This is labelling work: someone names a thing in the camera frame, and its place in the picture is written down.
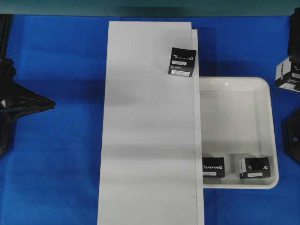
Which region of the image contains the black white box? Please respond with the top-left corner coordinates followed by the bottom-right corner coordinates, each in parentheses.
top-left (202, 157), bottom-right (225, 178)
top-left (239, 157), bottom-right (271, 180)
top-left (275, 57), bottom-right (300, 92)
top-left (168, 47), bottom-right (197, 77)

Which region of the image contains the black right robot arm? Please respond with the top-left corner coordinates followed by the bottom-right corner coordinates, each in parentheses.
top-left (280, 7), bottom-right (300, 163)

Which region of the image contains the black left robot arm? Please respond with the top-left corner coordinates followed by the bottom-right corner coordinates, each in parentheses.
top-left (0, 14), bottom-right (56, 155)

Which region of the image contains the black white box on base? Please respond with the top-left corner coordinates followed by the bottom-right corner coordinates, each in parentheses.
top-left (168, 47), bottom-right (197, 77)

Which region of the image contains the white base board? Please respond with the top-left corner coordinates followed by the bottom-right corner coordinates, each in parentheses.
top-left (97, 21), bottom-right (204, 225)

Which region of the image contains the black white box in tray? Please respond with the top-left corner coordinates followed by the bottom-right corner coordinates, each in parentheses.
top-left (202, 157), bottom-right (225, 178)

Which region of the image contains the white plastic tray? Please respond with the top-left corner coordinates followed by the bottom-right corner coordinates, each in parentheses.
top-left (199, 77), bottom-right (279, 189)

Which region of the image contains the blue table mat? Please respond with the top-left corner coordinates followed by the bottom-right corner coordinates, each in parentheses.
top-left (0, 15), bottom-right (300, 225)

